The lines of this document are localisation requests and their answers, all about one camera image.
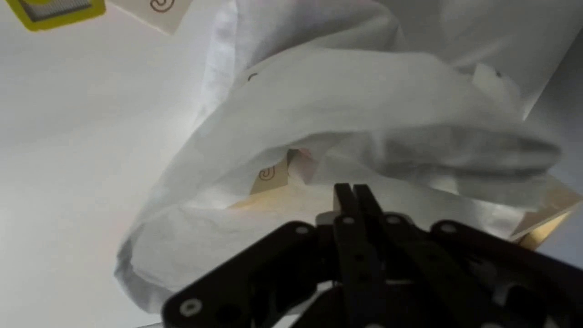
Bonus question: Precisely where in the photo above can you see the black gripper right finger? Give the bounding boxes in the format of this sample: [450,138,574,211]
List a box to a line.
[353,181,583,328]

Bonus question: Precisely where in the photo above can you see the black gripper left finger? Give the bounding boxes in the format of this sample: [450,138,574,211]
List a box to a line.
[160,180,366,328]

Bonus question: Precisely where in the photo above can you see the white cloth bag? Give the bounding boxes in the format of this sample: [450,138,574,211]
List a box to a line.
[113,0,583,314]

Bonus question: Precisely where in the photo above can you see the wooden block inside bag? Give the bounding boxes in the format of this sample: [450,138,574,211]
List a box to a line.
[249,149,319,196]

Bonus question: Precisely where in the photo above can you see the white letter block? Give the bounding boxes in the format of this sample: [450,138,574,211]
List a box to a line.
[107,0,197,36]

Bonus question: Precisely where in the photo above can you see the yellow letter block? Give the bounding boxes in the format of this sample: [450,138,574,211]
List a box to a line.
[5,0,107,32]

